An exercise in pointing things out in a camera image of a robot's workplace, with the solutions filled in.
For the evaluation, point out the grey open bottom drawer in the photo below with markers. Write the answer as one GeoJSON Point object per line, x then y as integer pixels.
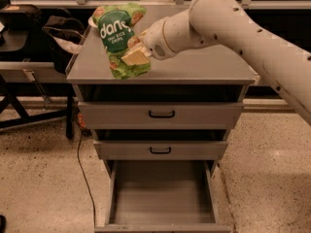
{"type": "Point", "coordinates": [170, 196]}

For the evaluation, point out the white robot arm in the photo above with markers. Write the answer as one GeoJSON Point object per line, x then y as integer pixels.
{"type": "Point", "coordinates": [285, 67]}

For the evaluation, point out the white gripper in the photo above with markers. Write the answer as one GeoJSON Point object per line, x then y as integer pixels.
{"type": "Point", "coordinates": [155, 40]}

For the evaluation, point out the grey top drawer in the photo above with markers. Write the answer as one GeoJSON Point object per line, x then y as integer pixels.
{"type": "Point", "coordinates": [126, 115]}

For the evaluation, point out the dark bag with straps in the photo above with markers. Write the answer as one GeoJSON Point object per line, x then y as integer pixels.
{"type": "Point", "coordinates": [65, 35]}

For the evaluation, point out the black folding table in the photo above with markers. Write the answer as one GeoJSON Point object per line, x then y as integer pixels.
{"type": "Point", "coordinates": [27, 69]}

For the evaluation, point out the black case on table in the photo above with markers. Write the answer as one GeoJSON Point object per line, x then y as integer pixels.
{"type": "Point", "coordinates": [20, 17]}

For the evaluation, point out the white bowl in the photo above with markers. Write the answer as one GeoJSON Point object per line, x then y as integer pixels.
{"type": "Point", "coordinates": [91, 23]}

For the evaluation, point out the grey middle drawer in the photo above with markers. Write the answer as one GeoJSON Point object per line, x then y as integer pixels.
{"type": "Point", "coordinates": [160, 150]}

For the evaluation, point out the green rice chip bag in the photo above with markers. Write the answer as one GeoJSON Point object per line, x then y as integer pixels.
{"type": "Point", "coordinates": [115, 25]}

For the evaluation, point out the grey drawer cabinet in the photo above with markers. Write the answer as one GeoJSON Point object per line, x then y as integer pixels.
{"type": "Point", "coordinates": [213, 75]}

